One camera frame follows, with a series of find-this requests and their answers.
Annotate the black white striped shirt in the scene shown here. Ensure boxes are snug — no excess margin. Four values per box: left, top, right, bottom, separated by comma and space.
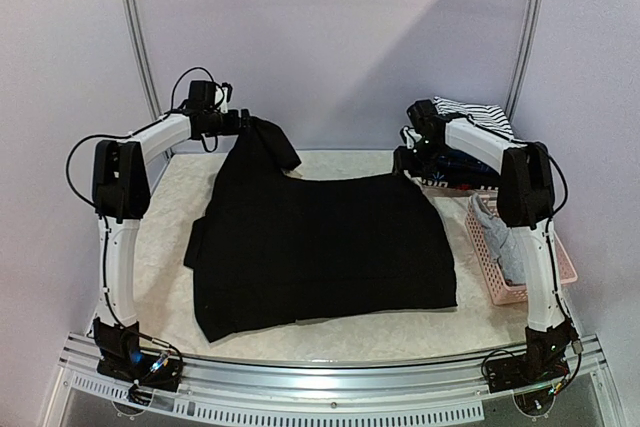
432, 97, 513, 138

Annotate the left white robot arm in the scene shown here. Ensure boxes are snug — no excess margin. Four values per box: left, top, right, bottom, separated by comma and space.
92, 80, 250, 328

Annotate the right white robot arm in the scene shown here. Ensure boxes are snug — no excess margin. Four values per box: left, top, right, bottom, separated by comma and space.
394, 100, 569, 333

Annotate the pink plastic laundry basket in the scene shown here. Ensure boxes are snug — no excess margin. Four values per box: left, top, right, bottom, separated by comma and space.
463, 194, 580, 307

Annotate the dark blue folded garment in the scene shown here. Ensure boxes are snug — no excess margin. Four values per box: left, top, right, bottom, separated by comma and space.
436, 151, 499, 176

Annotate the black printed folded garment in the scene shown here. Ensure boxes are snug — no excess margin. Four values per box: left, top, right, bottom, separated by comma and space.
405, 170, 500, 191

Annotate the grey garment in basket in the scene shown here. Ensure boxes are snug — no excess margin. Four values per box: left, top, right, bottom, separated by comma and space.
470, 193, 526, 285

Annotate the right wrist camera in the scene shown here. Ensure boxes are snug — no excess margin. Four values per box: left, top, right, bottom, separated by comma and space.
400, 125, 422, 150

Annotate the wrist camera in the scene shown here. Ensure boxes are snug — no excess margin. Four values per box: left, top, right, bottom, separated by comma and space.
400, 125, 422, 150
215, 82, 233, 114

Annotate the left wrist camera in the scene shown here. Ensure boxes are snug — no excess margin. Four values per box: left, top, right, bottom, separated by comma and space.
215, 82, 233, 114

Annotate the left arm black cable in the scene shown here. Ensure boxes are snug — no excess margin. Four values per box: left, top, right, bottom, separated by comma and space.
65, 65, 236, 323

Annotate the left aluminium corner post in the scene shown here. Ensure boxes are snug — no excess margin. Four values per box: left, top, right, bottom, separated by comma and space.
122, 0, 162, 120

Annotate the aluminium corner post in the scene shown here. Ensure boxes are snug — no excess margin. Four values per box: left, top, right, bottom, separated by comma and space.
505, 0, 543, 120
122, 0, 162, 120

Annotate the aluminium front rail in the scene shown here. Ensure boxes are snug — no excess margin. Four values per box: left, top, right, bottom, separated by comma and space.
43, 334, 625, 426

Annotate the right aluminium corner post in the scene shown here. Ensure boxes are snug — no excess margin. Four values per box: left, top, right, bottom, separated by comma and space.
505, 0, 543, 120

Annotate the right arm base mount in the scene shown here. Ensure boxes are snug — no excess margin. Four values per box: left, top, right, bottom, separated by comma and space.
480, 321, 583, 396

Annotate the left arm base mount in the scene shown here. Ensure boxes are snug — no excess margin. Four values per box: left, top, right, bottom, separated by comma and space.
92, 318, 184, 392

